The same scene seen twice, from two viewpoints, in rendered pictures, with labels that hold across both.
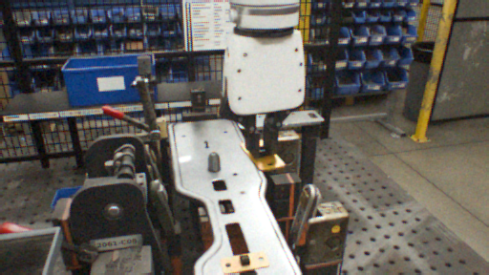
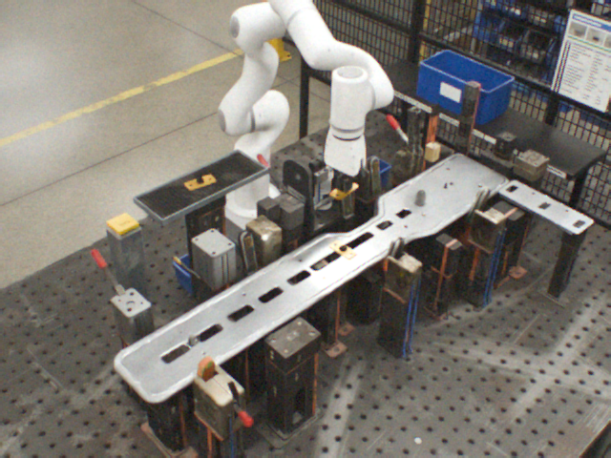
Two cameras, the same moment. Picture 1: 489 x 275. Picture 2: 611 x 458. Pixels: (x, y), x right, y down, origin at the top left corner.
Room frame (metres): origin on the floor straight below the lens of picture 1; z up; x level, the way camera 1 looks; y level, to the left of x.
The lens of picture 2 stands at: (-0.45, -1.36, 2.40)
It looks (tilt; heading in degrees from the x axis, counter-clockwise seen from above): 38 degrees down; 58
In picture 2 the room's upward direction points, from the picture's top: 2 degrees clockwise
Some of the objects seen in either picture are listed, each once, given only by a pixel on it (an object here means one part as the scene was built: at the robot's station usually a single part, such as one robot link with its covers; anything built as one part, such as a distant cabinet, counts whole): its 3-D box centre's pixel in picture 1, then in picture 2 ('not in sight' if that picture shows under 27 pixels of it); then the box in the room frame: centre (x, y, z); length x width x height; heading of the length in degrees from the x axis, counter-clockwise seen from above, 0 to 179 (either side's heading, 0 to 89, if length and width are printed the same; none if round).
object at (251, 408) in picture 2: not in sight; (229, 363); (0.10, -0.10, 0.84); 0.17 x 0.06 x 0.29; 103
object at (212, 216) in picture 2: not in sight; (207, 248); (0.21, 0.27, 0.92); 0.10 x 0.08 x 0.45; 13
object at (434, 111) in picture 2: not in sight; (426, 168); (1.02, 0.27, 0.95); 0.03 x 0.01 x 0.50; 13
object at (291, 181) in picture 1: (283, 224); (442, 278); (0.81, -0.11, 0.84); 0.11 x 0.08 x 0.29; 103
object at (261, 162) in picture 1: (261, 152); (344, 189); (0.48, -0.03, 1.24); 0.08 x 0.04 x 0.01; 20
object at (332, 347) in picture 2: not in sight; (321, 302); (0.43, -0.02, 0.84); 0.17 x 0.06 x 0.29; 103
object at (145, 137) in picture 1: (153, 190); (402, 196); (0.92, 0.26, 0.88); 0.07 x 0.06 x 0.35; 103
